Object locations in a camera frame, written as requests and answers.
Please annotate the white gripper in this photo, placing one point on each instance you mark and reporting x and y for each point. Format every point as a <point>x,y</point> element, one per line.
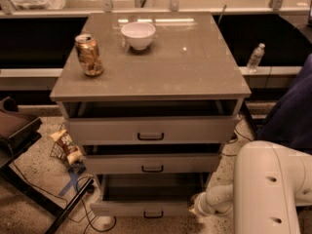
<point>202,204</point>

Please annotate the grey bottom drawer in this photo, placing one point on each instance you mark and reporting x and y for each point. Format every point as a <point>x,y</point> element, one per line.
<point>148,195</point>

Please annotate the grey drawer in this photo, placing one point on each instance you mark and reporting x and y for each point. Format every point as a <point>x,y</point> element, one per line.
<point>152,158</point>
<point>150,122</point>
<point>148,195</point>

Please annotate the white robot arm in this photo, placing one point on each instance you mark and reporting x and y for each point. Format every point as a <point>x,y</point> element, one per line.
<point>269,182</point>

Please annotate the grey middle drawer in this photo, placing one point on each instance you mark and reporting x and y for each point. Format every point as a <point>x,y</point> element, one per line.
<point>152,158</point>

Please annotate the grey drawer cabinet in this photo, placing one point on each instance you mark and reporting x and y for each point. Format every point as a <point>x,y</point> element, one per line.
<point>187,60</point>

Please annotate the grey top drawer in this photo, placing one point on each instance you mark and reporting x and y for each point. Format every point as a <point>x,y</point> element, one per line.
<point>150,122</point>

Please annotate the dark blue office chair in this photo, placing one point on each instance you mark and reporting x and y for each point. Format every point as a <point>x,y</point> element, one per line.
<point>289,123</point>

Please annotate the blue tape cross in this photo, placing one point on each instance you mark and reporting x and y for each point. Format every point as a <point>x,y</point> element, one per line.
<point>74,175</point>

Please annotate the brown chip bag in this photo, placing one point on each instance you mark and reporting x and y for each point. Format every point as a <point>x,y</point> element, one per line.
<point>71,151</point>

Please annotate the clear plastic water bottle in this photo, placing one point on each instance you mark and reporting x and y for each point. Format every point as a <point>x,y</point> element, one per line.
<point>256,58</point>

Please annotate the white ceramic bowl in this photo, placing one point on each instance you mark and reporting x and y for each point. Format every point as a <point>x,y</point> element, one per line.
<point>138,35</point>

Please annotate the crushed gold soda can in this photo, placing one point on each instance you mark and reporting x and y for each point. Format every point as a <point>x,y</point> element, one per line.
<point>88,54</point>

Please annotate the dark stand left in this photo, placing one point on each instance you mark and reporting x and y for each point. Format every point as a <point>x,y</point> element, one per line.
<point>21,215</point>

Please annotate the small wire basket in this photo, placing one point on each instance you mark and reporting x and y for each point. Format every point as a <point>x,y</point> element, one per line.
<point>57,151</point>

